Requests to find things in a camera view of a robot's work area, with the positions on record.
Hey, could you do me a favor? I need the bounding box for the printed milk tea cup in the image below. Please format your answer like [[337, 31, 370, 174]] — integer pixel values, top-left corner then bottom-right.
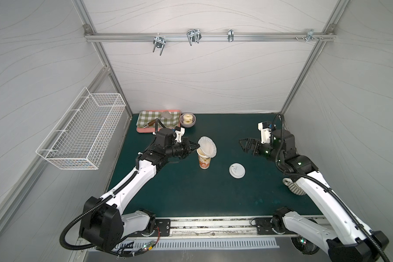
[[197, 148, 211, 170]]

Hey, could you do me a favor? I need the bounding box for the white plastic cup lid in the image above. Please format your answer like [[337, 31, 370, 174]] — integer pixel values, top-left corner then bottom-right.
[[229, 163, 246, 179]]

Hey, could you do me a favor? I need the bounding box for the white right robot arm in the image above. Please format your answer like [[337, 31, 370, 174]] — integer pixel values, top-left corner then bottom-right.
[[239, 128, 389, 262]]

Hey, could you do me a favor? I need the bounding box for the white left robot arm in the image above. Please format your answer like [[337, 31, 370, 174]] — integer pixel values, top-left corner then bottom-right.
[[79, 128, 200, 252]]

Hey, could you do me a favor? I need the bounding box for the pale yellow food in bowl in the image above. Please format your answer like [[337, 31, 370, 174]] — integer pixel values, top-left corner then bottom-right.
[[182, 114, 194, 124]]

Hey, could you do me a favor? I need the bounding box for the grey ceramic bowl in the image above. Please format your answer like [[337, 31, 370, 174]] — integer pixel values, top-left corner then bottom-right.
[[180, 113, 196, 128]]

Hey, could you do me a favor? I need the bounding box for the pink tray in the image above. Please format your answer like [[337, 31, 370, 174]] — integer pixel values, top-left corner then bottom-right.
[[136, 110, 181, 133]]

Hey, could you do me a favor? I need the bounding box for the green checkered cloth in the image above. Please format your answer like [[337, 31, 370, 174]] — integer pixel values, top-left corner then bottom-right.
[[136, 110, 181, 129]]

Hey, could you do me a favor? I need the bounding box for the striped grey cloth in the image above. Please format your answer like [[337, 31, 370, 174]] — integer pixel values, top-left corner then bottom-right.
[[282, 178, 306, 196]]

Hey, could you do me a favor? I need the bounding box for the metal hook clamp left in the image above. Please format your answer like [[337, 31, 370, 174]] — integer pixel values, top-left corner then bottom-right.
[[152, 36, 166, 56]]

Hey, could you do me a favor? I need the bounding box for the metal hook clamp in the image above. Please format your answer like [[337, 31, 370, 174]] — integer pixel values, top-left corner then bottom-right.
[[186, 29, 202, 46], [152, 36, 166, 56]]

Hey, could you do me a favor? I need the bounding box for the metal hook clamp middle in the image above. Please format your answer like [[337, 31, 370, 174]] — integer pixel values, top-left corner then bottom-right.
[[186, 29, 202, 46]]

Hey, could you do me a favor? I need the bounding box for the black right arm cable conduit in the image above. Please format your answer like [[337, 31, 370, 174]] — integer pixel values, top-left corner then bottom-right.
[[271, 113, 391, 262]]

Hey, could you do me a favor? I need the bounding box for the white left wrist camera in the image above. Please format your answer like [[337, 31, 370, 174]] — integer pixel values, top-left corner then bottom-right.
[[174, 126, 185, 143]]

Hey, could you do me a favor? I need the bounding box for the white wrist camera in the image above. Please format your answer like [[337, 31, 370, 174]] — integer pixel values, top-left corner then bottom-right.
[[174, 126, 185, 143], [258, 121, 272, 144]]

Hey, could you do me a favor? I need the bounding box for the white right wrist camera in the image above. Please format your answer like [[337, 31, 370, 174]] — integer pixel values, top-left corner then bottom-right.
[[258, 121, 272, 144]]

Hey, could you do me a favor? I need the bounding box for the wooden handled knife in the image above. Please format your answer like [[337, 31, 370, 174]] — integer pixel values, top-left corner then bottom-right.
[[144, 118, 166, 129]]

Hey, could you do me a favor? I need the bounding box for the metal base rail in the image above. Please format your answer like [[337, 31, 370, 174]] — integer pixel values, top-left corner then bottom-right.
[[158, 215, 299, 239]]

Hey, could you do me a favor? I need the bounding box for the white wire basket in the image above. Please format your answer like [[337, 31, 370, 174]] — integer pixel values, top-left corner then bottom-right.
[[36, 87, 126, 170]]

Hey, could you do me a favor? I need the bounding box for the metal ring clamp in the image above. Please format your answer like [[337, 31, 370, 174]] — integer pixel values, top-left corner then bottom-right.
[[228, 29, 234, 43]]

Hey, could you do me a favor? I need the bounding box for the metal bracket clamp right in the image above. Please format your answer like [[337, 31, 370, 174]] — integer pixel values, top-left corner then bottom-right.
[[294, 29, 324, 43]]

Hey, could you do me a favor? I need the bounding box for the aluminium crossbar rail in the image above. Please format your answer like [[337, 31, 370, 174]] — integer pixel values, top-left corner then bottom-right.
[[85, 32, 337, 43]]

